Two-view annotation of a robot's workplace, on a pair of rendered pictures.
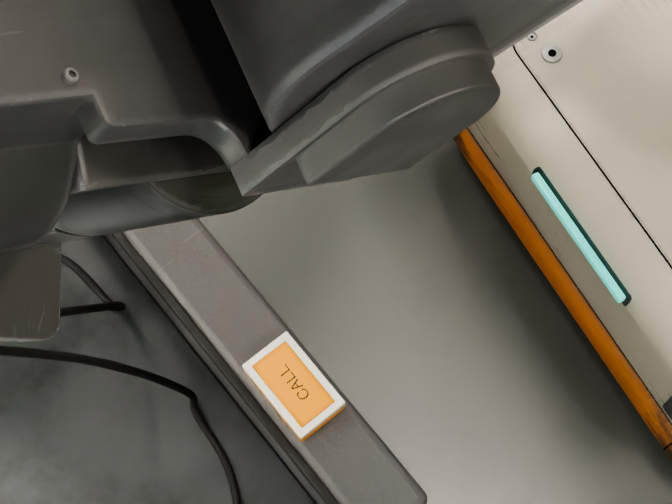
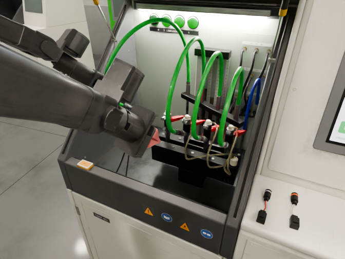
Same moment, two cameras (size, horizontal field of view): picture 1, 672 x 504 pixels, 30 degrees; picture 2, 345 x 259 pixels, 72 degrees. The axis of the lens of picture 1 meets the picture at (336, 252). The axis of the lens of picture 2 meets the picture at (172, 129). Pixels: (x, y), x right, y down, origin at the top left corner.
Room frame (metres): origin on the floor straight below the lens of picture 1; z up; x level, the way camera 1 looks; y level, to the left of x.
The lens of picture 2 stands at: (0.90, -0.02, 1.55)
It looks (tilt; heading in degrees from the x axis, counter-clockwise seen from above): 33 degrees down; 151
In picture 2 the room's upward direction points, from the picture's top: straight up
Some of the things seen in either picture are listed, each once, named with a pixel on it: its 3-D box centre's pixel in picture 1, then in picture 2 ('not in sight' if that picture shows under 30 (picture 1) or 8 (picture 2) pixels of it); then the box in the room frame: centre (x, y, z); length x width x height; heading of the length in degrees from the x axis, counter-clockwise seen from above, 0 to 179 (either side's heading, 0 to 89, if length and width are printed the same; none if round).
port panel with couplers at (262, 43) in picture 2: not in sight; (250, 75); (0.25, 0.70, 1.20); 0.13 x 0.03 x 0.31; 35
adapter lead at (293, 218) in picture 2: not in sight; (294, 209); (0.69, 0.50, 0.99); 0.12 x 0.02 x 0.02; 128
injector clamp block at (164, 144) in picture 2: not in sight; (194, 162); (0.30, 0.42, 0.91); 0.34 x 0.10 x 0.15; 35
